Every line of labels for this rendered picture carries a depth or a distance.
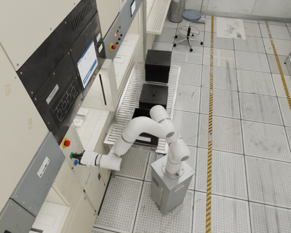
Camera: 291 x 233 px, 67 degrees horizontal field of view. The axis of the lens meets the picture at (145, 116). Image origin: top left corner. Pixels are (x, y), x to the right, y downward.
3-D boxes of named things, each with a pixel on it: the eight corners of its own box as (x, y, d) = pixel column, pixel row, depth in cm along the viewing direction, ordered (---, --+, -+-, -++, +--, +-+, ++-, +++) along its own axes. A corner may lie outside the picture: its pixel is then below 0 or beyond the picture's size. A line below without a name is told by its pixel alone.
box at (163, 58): (168, 83, 260) (170, 65, 241) (144, 81, 263) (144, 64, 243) (170, 68, 279) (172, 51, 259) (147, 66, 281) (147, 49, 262)
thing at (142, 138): (129, 141, 209) (127, 130, 195) (136, 119, 226) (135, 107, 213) (157, 146, 205) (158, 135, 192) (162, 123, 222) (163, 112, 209)
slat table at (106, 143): (161, 187, 258) (166, 153, 200) (112, 177, 266) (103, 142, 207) (174, 106, 340) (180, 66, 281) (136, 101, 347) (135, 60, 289)
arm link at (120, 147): (127, 122, 140) (108, 151, 156) (119, 137, 127) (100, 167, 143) (139, 129, 141) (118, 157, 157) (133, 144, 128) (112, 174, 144)
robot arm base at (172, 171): (188, 171, 189) (191, 160, 175) (170, 182, 182) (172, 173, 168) (174, 154, 199) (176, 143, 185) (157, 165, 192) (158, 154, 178)
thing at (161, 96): (166, 111, 232) (166, 103, 222) (138, 108, 235) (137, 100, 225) (168, 92, 251) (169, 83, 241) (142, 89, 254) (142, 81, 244)
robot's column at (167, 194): (184, 203, 246) (196, 172, 188) (163, 217, 237) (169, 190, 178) (168, 182, 261) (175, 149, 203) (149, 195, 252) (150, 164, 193)
